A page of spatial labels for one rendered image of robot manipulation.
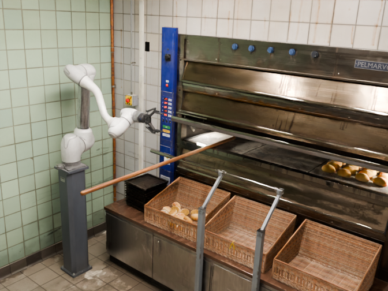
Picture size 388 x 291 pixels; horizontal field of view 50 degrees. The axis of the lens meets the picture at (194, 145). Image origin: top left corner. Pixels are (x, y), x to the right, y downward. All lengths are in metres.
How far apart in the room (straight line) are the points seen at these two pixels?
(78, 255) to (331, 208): 2.18
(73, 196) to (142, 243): 0.71
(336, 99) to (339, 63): 0.23
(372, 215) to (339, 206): 0.22
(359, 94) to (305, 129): 0.45
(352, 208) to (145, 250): 1.70
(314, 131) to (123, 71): 1.99
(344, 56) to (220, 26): 1.00
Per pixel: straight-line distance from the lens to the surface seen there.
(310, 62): 3.05
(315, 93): 3.03
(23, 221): 4.07
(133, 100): 4.03
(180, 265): 3.45
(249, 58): 3.27
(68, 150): 3.56
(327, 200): 3.19
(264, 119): 3.24
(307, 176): 3.18
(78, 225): 3.82
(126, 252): 3.88
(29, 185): 3.97
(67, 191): 3.67
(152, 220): 3.61
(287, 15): 3.11
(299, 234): 3.24
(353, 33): 2.93
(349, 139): 2.99
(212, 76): 3.45
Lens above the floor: 2.27
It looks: 17 degrees down
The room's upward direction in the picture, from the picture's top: 3 degrees clockwise
